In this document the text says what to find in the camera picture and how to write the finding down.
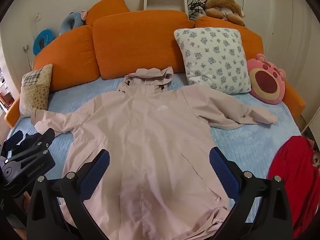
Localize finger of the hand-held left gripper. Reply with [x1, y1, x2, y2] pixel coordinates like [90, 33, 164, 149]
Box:
[5, 128, 55, 165]

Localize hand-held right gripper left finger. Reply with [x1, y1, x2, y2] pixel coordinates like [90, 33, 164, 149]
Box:
[26, 149, 111, 240]

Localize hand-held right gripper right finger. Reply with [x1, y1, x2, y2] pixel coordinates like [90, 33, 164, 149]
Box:
[209, 146, 293, 240]

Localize pink hooded jacket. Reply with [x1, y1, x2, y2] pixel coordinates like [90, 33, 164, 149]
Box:
[30, 67, 277, 240]

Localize dark garment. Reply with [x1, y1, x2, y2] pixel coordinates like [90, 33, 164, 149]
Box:
[0, 131, 42, 155]

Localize light blue bed mat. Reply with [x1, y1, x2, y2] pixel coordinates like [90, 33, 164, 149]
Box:
[10, 74, 303, 230]

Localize beige plaid pillow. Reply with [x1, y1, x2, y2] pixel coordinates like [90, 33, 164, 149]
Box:
[19, 64, 54, 118]

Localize brown wooden furniture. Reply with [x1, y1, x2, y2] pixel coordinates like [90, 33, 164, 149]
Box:
[0, 67, 14, 113]

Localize red garment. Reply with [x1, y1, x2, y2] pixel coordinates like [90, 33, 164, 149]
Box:
[267, 135, 320, 240]

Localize pink bear plush cushion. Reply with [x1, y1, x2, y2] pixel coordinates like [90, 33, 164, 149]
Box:
[247, 53, 286, 105]

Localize white blue floral pillow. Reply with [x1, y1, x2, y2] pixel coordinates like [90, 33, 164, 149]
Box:
[174, 27, 252, 95]

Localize blue elephant neck pillow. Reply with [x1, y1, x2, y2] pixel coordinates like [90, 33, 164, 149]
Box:
[59, 10, 87, 36]

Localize brown teddy bear plush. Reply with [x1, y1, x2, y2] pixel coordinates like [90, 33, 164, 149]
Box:
[204, 0, 247, 27]

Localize blue round ring cushion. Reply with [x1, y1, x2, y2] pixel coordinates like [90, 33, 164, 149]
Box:
[33, 29, 57, 55]

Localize black cable tangle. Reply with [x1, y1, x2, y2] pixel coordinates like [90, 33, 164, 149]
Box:
[185, 0, 208, 20]

